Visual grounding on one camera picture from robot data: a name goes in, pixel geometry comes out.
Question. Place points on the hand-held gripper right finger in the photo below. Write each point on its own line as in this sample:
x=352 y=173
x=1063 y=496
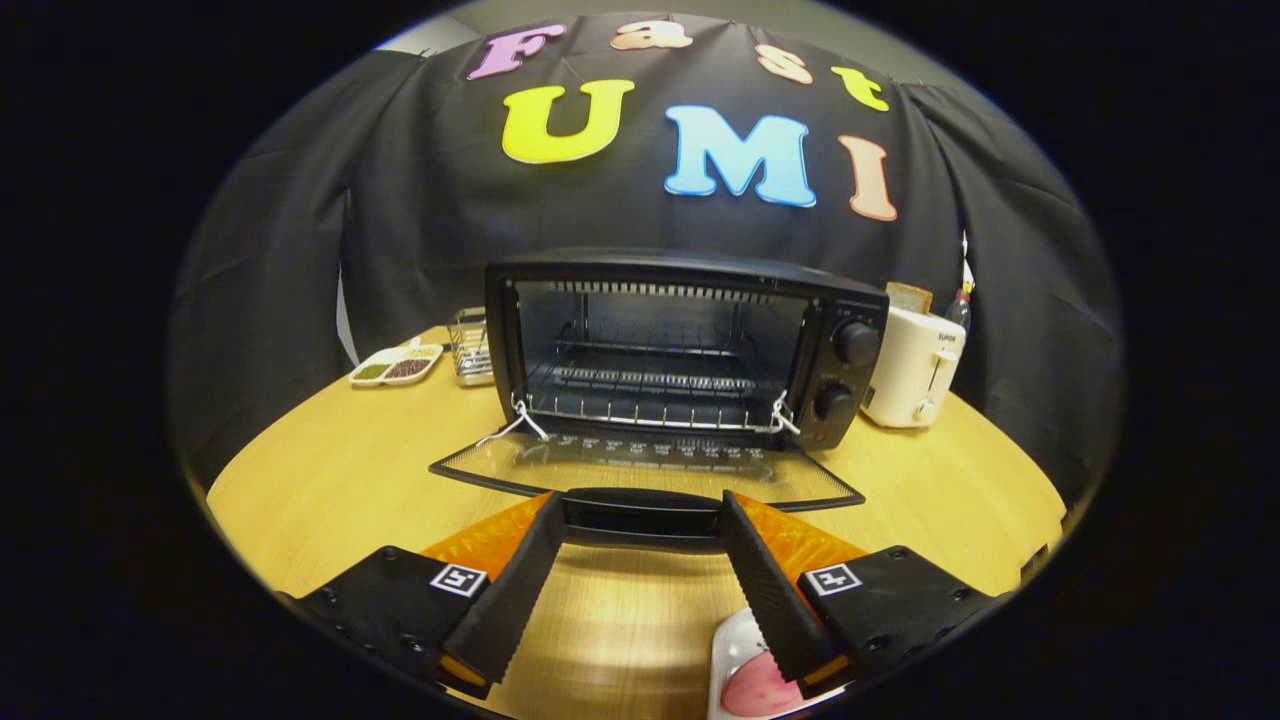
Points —
x=765 y=590

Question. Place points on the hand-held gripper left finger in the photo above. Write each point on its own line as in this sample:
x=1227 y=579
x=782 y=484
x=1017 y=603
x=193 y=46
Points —
x=520 y=590

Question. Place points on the white square food tray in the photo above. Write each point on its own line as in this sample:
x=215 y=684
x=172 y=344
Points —
x=730 y=645

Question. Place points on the pink ham slice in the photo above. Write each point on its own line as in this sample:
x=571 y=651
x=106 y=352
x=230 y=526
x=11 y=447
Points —
x=755 y=690

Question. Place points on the black toaster oven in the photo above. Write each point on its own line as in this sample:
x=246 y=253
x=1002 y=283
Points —
x=845 y=375

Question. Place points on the white bread toaster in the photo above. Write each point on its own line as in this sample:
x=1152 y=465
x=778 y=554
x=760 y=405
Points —
x=905 y=370

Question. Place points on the white divided snack dish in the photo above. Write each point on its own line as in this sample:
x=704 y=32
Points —
x=395 y=368

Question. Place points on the brown bread slice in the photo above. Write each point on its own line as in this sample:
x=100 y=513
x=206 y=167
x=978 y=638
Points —
x=908 y=297

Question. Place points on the clear plastic water bottle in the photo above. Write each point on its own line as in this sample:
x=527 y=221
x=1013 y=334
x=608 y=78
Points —
x=960 y=312

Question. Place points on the black backdrop cloth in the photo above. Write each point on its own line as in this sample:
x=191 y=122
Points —
x=300 y=250

